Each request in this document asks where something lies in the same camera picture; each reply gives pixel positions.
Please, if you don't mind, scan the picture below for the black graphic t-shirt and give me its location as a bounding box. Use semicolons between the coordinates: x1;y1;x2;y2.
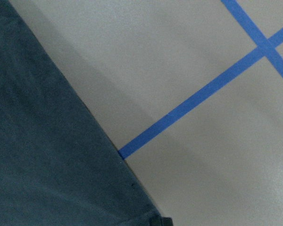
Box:
0;0;173;226

